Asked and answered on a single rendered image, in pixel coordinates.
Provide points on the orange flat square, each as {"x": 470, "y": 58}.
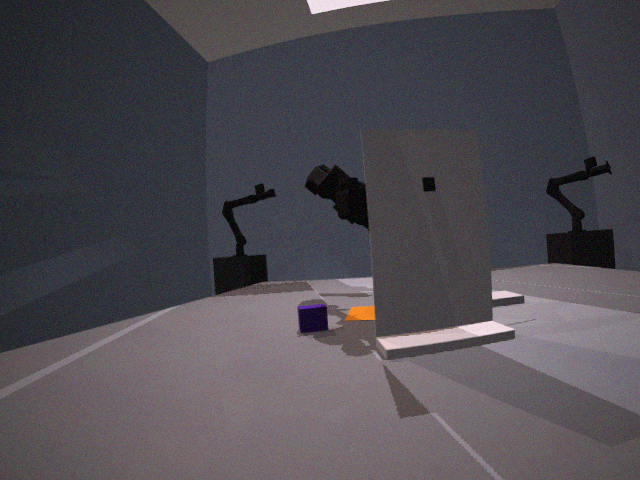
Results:
{"x": 361, "y": 313}

